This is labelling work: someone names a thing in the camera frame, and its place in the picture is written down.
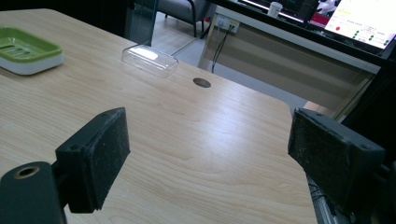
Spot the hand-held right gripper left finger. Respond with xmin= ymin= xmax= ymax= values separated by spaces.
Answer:
xmin=55 ymin=106 xmax=132 ymax=215

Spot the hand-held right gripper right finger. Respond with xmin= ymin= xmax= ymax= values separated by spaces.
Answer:
xmin=287 ymin=107 xmax=387 ymax=216

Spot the green and white soap dish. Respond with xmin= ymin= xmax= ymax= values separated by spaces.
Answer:
xmin=0 ymin=26 xmax=65 ymax=76

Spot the white power strip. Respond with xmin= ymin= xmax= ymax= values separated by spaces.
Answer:
xmin=215 ymin=16 xmax=241 ymax=34

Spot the grey chair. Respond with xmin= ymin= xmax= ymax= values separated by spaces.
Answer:
xmin=157 ymin=0 xmax=218 ymax=38

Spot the beige desk with black top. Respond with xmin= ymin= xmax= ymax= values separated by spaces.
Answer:
xmin=197 ymin=0 xmax=396 ymax=120

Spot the white paper cup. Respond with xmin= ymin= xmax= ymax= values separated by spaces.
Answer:
xmin=267 ymin=1 xmax=284 ymax=19

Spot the clear plastic lid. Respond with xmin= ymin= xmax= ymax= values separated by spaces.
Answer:
xmin=120 ymin=44 xmax=179 ymax=78

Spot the computer monitor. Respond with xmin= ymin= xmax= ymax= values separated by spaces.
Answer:
xmin=323 ymin=0 xmax=396 ymax=50

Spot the black cable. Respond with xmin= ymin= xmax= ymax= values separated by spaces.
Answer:
xmin=211 ymin=24 xmax=235 ymax=75

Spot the glass panel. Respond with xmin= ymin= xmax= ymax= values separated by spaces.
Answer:
xmin=126 ymin=0 xmax=160 ymax=47

